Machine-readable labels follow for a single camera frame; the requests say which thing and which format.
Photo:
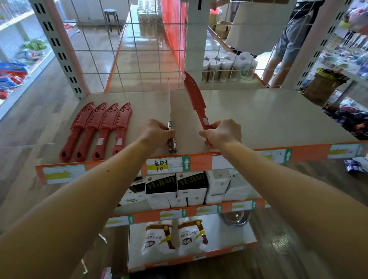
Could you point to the person's right hand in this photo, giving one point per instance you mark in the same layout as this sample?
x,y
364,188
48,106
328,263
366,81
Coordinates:
x,y
225,133

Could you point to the person's left hand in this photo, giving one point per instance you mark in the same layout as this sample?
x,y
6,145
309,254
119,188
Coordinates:
x,y
154,135

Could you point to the person's right fingers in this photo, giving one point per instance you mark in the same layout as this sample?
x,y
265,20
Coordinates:
x,y
209,132

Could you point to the person's left fingers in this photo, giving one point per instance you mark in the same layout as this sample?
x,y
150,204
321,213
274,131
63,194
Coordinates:
x,y
170,133

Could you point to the red sheathed knife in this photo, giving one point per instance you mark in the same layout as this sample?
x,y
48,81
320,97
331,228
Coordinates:
x,y
120,127
77,127
105,128
195,96
91,128

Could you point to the person's left forearm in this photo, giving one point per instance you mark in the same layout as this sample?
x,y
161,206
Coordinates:
x,y
70,219

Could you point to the person's right forearm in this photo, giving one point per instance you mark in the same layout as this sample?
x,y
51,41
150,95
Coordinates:
x,y
300,205

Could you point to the handwritten white yellow price label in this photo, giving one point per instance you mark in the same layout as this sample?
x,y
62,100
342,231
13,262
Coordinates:
x,y
168,165

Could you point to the black white tissue pack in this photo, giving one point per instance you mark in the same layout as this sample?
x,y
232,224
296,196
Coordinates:
x,y
192,188
160,192

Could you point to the group of paper cup stacks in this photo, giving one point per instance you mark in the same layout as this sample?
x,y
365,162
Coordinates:
x,y
226,67

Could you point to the steel bowl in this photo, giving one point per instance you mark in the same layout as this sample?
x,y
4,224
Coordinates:
x,y
235,218

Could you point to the brown cardboard box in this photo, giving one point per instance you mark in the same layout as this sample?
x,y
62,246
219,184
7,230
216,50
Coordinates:
x,y
224,29

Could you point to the red shelf side panel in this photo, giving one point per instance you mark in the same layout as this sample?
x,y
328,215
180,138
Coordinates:
x,y
174,29

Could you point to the white brown printed bag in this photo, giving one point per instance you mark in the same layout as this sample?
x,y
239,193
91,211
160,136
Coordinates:
x,y
191,237
156,239

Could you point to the row of white boxed goods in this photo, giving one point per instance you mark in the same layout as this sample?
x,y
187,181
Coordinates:
x,y
148,12

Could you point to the dark round stool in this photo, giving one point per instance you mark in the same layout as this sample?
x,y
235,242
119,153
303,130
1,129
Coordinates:
x,y
111,16

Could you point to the white perforated shelf upright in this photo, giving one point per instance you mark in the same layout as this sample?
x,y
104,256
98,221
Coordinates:
x,y
58,46
319,36

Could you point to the pile of dark blue packets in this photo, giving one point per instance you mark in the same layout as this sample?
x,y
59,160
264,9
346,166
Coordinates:
x,y
357,122

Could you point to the small blue packet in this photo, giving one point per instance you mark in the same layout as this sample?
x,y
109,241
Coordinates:
x,y
353,166

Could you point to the pile of green packets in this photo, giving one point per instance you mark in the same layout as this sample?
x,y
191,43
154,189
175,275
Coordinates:
x,y
35,45

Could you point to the row of hanging packaged goods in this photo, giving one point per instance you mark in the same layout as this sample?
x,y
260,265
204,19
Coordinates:
x,y
356,55

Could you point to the pile of blue red packets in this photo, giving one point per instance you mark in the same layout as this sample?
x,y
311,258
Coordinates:
x,y
1,80

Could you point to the orange shelf price rail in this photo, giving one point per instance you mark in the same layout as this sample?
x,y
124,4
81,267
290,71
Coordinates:
x,y
201,161

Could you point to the orange lower shelf rail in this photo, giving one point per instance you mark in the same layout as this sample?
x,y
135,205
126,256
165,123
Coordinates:
x,y
185,212

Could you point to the white shelf post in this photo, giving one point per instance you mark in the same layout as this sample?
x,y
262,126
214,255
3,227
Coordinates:
x,y
196,40

